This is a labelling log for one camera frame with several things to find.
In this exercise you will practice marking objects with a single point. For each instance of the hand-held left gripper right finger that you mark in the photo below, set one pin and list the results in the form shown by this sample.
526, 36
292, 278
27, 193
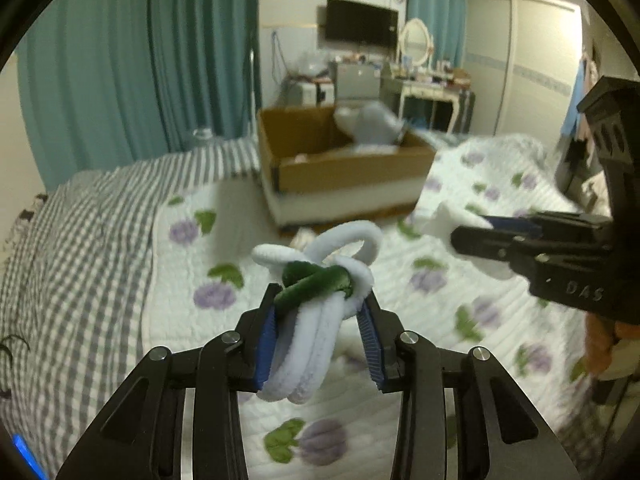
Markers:
373, 351

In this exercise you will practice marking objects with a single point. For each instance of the person's right forearm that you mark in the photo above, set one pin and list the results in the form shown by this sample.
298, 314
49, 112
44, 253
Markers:
607, 347

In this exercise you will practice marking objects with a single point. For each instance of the oval white vanity mirror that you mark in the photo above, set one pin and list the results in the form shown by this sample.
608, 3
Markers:
416, 40

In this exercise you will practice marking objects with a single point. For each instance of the wide teal curtain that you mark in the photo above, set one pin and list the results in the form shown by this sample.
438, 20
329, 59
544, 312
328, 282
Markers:
130, 60

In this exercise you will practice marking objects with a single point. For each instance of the hanging blue garment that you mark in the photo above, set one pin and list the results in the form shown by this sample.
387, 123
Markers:
575, 105

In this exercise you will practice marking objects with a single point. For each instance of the white small appliance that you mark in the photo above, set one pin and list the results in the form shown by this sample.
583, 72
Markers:
310, 94

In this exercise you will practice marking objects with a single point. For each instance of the white dressing table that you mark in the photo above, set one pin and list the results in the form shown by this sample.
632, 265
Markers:
430, 91

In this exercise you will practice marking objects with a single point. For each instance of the grey checked bed sheet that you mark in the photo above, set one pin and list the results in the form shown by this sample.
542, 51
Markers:
80, 240

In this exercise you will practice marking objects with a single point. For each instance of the black wall television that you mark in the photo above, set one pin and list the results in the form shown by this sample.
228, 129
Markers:
361, 22

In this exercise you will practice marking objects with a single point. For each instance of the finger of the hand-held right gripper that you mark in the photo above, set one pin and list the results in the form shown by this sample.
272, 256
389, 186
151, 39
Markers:
510, 224
492, 246

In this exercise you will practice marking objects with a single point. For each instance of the white chenille bundle green wrap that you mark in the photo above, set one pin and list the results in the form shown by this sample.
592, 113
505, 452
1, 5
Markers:
320, 320

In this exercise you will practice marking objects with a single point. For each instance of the narrow teal curtain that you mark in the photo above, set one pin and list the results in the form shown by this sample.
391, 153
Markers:
435, 5

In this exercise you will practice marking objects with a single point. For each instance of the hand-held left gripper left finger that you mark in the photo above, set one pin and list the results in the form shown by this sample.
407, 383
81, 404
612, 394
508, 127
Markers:
265, 346

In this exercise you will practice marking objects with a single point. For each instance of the clear plastic bag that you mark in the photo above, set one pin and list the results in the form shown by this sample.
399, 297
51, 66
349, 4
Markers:
312, 65

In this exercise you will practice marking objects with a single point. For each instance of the grey white plush toy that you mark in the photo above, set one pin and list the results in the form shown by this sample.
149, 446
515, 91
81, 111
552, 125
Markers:
372, 122

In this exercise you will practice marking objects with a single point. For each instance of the white wardrobe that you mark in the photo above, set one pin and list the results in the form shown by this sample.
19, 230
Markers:
530, 60

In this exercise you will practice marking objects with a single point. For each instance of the brown cardboard box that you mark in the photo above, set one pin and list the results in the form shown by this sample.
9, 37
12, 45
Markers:
345, 180

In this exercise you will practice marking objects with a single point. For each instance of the grey mini fridge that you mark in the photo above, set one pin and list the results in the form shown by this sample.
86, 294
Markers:
357, 82

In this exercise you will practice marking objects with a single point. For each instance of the white floral quilt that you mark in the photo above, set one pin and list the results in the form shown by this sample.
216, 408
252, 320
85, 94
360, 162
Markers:
430, 320

